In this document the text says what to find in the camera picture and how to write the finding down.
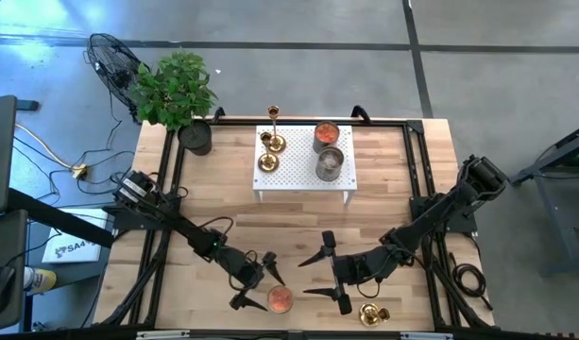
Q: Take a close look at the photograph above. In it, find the short brass candlestick holder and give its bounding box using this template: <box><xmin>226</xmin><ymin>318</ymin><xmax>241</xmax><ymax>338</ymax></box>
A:
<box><xmin>358</xmin><ymin>301</ymin><xmax>391</xmax><ymax>328</ymax></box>

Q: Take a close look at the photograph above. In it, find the blue-grey metal stand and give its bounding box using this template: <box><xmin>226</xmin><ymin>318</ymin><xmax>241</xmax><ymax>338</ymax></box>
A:
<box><xmin>510</xmin><ymin>120</ymin><xmax>579</xmax><ymax>278</ymax></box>

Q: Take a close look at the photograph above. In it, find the tall brass candlestick holder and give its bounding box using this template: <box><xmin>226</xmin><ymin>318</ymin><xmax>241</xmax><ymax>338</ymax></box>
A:
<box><xmin>264</xmin><ymin>104</ymin><xmax>287</xmax><ymax>155</ymax></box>

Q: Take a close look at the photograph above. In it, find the black aluminium table frame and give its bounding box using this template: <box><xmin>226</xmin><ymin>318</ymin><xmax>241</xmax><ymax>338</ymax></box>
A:
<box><xmin>94</xmin><ymin>104</ymin><xmax>496</xmax><ymax>334</ymax></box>

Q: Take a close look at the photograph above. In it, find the black laptop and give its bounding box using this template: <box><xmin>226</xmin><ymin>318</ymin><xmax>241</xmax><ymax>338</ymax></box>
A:
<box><xmin>0</xmin><ymin>94</ymin><xmax>18</xmax><ymax>216</ymax></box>

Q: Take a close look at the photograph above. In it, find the black desk mat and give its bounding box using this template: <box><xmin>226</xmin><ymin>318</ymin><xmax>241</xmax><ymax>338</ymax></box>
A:
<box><xmin>0</xmin><ymin>210</ymin><xmax>29</xmax><ymax>332</ymax></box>

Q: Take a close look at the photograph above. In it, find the cream floor cable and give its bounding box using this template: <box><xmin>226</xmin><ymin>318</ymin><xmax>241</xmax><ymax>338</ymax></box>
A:
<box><xmin>14</xmin><ymin>123</ymin><xmax>76</xmax><ymax>170</ymax></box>

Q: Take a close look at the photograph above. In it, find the silver aluminium bracket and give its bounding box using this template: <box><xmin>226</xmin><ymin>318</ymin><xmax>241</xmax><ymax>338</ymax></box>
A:
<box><xmin>400</xmin><ymin>331</ymin><xmax>454</xmax><ymax>340</ymax></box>
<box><xmin>135</xmin><ymin>330</ymin><xmax>192</xmax><ymax>340</ymax></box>

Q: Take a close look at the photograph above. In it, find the silver tin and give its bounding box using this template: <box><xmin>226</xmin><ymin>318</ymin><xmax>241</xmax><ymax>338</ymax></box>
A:
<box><xmin>315</xmin><ymin>145</ymin><xmax>346</xmax><ymax>183</ymax></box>

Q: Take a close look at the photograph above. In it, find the white perforated metal shelf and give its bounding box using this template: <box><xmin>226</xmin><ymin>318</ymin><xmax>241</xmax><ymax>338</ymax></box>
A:
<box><xmin>252</xmin><ymin>124</ymin><xmax>359</xmax><ymax>204</ymax></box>

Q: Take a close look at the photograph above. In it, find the green plant in black pot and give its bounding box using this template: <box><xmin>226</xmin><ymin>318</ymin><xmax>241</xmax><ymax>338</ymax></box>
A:
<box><xmin>128</xmin><ymin>49</ymin><xmax>219</xmax><ymax>157</ymax></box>

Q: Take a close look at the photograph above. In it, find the black floor cable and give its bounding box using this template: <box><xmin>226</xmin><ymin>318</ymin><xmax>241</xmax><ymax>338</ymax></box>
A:
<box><xmin>12</xmin><ymin>93</ymin><xmax>137</xmax><ymax>199</ymax></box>

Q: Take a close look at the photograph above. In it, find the white printed box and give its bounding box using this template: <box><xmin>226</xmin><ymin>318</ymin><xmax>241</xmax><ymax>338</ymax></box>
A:
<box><xmin>42</xmin><ymin>207</ymin><xmax>110</xmax><ymax>264</ymax></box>

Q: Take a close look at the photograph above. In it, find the coiled black cable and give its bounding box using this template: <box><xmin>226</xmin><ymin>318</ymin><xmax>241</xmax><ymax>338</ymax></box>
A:
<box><xmin>448</xmin><ymin>252</ymin><xmax>494</xmax><ymax>312</ymax></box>

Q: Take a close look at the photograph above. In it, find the medium brass candlestick holder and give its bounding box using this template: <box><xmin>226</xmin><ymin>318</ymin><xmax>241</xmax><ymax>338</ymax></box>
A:
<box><xmin>257</xmin><ymin>130</ymin><xmax>281</xmax><ymax>174</ymax></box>

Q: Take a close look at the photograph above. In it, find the black stand beam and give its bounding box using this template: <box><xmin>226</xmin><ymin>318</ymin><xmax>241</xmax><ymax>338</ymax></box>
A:
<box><xmin>6</xmin><ymin>187</ymin><xmax>116</xmax><ymax>250</ymax></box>

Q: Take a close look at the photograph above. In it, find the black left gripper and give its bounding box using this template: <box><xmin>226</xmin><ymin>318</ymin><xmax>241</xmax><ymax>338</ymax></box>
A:
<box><xmin>217</xmin><ymin>246</ymin><xmax>286</xmax><ymax>312</ymax></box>

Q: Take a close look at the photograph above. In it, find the yellow spray can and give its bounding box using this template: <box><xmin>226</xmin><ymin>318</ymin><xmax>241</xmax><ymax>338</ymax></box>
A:
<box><xmin>23</xmin><ymin>265</ymin><xmax>58</xmax><ymax>295</ymax></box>

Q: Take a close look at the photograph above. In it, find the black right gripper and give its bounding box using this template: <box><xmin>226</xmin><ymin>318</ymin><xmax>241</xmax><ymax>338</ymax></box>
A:
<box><xmin>298</xmin><ymin>230</ymin><xmax>399</xmax><ymax>316</ymax></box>

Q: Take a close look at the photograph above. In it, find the black floor fan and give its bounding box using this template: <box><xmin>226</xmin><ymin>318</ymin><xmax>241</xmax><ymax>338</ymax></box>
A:
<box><xmin>83</xmin><ymin>32</ymin><xmax>145</xmax><ymax>113</ymax></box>

